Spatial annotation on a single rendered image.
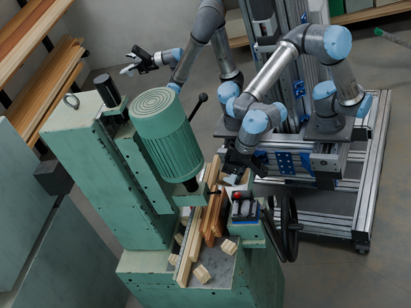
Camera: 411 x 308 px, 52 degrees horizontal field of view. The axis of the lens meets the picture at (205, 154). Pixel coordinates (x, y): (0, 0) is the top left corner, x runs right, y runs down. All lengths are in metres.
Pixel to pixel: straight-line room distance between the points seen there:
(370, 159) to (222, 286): 1.52
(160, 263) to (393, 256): 1.37
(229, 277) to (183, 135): 0.54
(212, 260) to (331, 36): 0.93
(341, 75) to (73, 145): 1.05
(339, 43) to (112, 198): 1.02
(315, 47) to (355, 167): 1.29
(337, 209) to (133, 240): 1.24
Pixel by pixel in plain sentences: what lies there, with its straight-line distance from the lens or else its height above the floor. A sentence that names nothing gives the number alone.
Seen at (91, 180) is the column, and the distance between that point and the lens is 1.63.
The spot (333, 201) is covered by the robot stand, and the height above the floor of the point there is 0.21.
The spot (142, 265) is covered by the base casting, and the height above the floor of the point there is 0.80.
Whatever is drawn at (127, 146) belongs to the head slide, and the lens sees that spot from 1.48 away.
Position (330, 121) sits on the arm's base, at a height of 0.89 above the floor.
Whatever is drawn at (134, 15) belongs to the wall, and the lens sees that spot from 5.04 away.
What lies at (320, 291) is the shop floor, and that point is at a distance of 2.52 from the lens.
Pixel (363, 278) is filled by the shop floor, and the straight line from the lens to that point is 2.55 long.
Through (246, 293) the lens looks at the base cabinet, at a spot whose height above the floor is 0.65.
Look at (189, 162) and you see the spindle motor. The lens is 1.48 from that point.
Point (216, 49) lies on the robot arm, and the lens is 2.18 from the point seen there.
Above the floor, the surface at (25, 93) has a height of 0.63.
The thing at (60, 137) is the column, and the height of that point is 1.49.
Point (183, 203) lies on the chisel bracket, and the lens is 1.69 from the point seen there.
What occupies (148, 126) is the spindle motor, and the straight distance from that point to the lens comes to 1.36.
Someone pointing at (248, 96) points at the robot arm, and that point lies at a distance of 1.51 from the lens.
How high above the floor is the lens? 2.21
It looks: 40 degrees down
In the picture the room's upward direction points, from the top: 23 degrees counter-clockwise
